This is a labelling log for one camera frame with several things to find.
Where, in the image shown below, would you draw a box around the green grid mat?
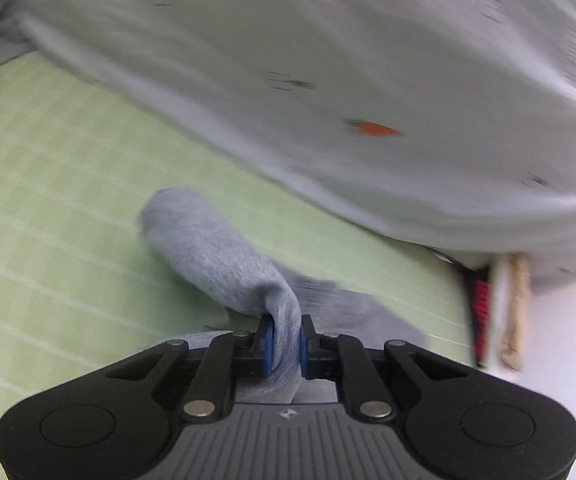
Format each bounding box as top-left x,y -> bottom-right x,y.
0,52 -> 475,480

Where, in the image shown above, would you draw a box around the red and black flat object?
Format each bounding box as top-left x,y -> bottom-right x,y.
460,262 -> 495,368

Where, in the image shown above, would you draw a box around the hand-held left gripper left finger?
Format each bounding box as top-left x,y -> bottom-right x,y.
102,314 -> 277,423

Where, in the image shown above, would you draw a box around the grey pants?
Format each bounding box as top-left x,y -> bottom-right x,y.
139,186 -> 427,406

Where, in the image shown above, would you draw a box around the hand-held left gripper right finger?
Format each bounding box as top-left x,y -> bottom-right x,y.
299,314 -> 475,423

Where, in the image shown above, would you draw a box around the light grey printed blanket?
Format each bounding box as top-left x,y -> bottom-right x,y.
0,0 -> 576,283

